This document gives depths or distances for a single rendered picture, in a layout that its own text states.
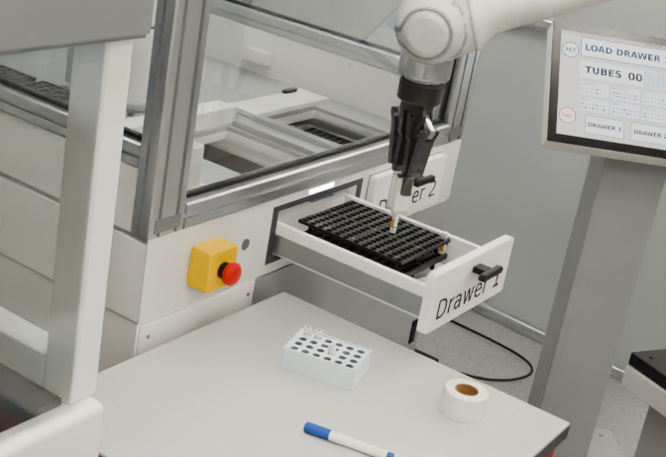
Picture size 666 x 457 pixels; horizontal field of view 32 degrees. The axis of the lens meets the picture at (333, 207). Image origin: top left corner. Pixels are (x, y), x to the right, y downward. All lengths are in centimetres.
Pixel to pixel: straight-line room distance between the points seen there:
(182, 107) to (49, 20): 63
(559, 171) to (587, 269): 91
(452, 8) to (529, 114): 217
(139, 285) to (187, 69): 35
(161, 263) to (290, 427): 34
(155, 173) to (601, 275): 149
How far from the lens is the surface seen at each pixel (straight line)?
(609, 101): 278
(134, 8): 125
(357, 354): 189
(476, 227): 403
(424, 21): 168
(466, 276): 201
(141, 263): 183
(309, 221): 210
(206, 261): 188
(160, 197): 179
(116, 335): 192
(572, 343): 304
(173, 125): 176
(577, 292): 298
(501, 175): 394
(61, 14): 118
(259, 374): 186
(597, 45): 284
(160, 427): 169
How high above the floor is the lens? 166
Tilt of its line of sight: 20 degrees down
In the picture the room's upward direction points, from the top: 10 degrees clockwise
